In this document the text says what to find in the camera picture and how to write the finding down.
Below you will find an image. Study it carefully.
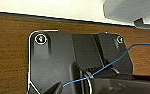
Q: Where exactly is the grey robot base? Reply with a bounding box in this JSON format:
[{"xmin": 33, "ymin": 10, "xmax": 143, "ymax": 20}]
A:
[{"xmin": 25, "ymin": 29, "xmax": 136, "ymax": 94}]

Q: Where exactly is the grey plastic bin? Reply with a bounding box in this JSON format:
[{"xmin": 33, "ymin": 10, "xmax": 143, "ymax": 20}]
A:
[{"xmin": 102, "ymin": 0, "xmax": 150, "ymax": 32}]

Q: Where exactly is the thin blue cable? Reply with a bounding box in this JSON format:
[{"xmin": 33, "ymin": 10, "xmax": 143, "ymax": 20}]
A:
[{"xmin": 62, "ymin": 42, "xmax": 150, "ymax": 87}]

